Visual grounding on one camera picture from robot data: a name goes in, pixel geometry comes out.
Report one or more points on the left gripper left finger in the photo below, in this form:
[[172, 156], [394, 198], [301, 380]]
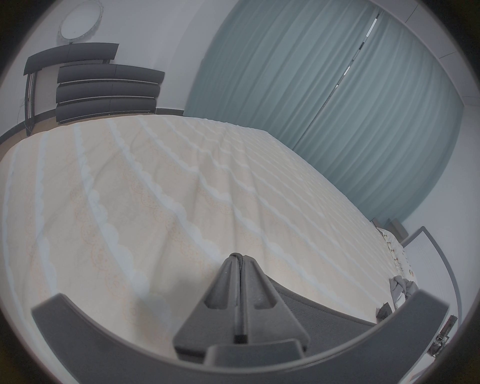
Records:
[[221, 318]]

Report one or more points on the black chest of drawers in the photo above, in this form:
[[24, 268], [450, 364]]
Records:
[[108, 92]]

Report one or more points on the bed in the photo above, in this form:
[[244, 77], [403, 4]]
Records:
[[150, 187]]

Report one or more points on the black T-shirt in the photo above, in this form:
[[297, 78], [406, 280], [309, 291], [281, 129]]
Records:
[[318, 318]]

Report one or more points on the white printed pillow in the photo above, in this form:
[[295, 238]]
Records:
[[397, 255]]

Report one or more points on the grey bedside table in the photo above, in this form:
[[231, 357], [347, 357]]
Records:
[[393, 227]]

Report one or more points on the blue-green curtain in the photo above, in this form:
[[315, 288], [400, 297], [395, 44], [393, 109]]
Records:
[[270, 67], [393, 131]]

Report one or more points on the pile of clothes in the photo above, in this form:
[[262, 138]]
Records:
[[403, 288]]

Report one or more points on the round mirror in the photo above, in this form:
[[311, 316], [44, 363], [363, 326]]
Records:
[[80, 20]]

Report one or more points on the black dressing table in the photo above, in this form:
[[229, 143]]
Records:
[[71, 56]]

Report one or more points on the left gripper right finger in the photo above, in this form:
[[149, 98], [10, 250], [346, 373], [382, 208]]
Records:
[[262, 318]]

